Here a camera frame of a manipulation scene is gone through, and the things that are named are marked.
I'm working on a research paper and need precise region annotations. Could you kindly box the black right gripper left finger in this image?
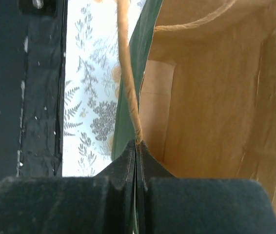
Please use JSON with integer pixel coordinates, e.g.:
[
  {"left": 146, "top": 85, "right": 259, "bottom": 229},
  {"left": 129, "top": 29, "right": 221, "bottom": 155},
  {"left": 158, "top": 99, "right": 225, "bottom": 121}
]
[{"left": 0, "top": 140, "right": 136, "bottom": 234}]

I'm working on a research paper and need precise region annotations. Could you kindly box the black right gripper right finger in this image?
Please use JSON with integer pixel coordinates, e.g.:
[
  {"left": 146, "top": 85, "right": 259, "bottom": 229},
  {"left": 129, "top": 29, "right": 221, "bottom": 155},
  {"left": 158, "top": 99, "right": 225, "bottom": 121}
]
[{"left": 138, "top": 143, "right": 276, "bottom": 234}]

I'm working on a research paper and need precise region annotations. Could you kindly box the green paper bag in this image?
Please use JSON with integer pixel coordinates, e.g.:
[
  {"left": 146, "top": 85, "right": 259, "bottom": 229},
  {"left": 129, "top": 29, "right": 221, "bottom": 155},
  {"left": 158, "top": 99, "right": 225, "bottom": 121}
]
[{"left": 111, "top": 0, "right": 276, "bottom": 234}]

